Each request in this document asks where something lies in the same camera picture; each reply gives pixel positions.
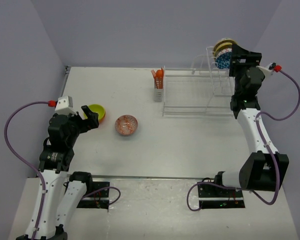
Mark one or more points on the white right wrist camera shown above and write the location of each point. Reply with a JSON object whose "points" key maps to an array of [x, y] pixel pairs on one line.
{"points": [[268, 70]]}

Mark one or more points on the orange plastic fork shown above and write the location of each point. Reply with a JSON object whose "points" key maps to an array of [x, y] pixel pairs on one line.
{"points": [[154, 74]]}

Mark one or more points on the orange plastic bowl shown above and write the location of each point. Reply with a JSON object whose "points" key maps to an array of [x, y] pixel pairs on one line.
{"points": [[101, 117]]}

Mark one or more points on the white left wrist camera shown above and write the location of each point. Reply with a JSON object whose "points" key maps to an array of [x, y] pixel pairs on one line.
{"points": [[64, 106]]}

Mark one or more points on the white wire dish rack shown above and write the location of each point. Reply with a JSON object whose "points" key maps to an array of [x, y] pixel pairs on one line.
{"points": [[202, 90]]}

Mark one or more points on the lime green plastic bowl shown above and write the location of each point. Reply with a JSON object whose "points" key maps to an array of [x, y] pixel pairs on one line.
{"points": [[96, 108]]}

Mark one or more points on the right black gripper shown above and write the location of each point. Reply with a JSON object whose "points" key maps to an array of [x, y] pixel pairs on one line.
{"points": [[238, 53]]}

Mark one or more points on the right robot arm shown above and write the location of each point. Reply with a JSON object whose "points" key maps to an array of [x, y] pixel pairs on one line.
{"points": [[265, 167]]}

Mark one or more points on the white red patterned bowl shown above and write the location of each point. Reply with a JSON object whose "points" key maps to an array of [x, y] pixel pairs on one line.
{"points": [[223, 58]]}

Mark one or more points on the white cutlery holder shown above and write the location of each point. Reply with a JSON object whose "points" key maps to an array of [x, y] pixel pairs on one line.
{"points": [[158, 90]]}

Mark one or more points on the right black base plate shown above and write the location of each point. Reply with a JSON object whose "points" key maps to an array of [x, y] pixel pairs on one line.
{"points": [[211, 197]]}

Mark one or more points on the tan yellow rimmed bowl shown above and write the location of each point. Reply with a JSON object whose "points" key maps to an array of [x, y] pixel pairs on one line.
{"points": [[221, 46]]}

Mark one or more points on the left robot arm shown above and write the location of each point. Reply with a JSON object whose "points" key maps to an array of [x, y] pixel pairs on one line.
{"points": [[59, 194]]}

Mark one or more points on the orange patterned ceramic bowl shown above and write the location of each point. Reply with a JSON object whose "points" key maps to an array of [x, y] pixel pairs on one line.
{"points": [[126, 125]]}

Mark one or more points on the orange plastic knife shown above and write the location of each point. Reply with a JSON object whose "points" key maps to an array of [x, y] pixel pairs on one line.
{"points": [[161, 73]]}

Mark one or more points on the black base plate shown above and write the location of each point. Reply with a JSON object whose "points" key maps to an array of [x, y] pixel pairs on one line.
{"points": [[98, 200], [211, 197]]}

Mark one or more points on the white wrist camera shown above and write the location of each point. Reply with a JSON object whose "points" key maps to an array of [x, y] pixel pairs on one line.
{"points": [[64, 106], [268, 70]]}

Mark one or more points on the orange plastic spoon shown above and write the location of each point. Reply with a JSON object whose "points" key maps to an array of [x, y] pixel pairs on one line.
{"points": [[159, 82]]}

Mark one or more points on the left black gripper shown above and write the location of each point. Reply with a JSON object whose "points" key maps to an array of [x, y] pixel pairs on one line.
{"points": [[91, 122]]}

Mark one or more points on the rearmost grey bowl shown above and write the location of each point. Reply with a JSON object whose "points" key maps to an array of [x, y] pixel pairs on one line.
{"points": [[225, 40]]}

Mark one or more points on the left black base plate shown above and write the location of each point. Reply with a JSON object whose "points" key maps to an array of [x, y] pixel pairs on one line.
{"points": [[98, 200]]}

